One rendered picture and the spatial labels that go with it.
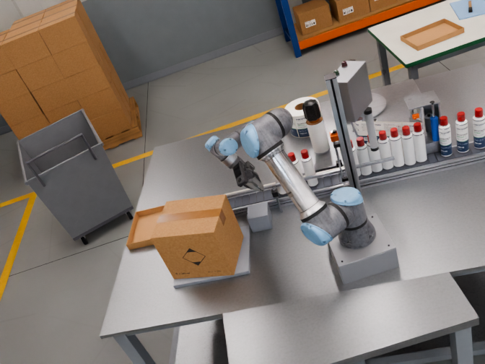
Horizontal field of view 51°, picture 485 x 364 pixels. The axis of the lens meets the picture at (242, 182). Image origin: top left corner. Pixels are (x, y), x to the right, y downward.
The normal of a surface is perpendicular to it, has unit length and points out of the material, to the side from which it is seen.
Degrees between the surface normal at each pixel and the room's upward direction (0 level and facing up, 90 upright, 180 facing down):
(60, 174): 94
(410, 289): 0
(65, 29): 90
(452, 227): 0
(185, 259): 90
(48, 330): 0
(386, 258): 90
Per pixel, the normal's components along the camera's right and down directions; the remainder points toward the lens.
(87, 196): 0.45, 0.47
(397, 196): -0.30, -0.76
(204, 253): -0.18, 0.64
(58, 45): 0.24, 0.52
